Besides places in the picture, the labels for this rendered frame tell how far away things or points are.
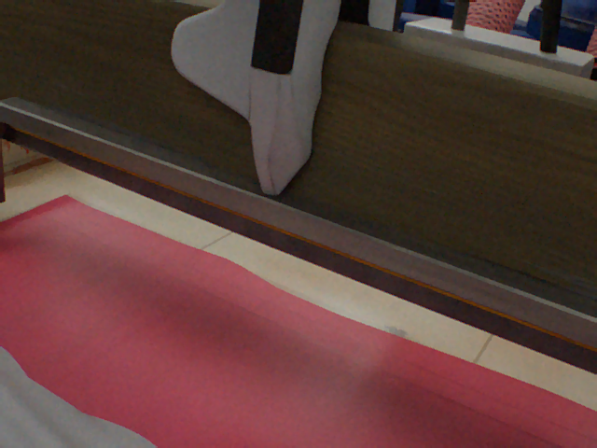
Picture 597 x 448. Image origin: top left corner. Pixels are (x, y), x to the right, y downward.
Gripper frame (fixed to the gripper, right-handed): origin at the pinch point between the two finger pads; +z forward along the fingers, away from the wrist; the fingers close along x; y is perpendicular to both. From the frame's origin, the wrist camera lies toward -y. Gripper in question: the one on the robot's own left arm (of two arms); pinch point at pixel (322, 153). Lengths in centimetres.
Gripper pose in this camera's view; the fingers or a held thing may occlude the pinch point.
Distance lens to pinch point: 27.3
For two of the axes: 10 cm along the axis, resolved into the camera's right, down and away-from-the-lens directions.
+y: -8.5, -3.2, 4.2
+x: -5.1, 3.2, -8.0
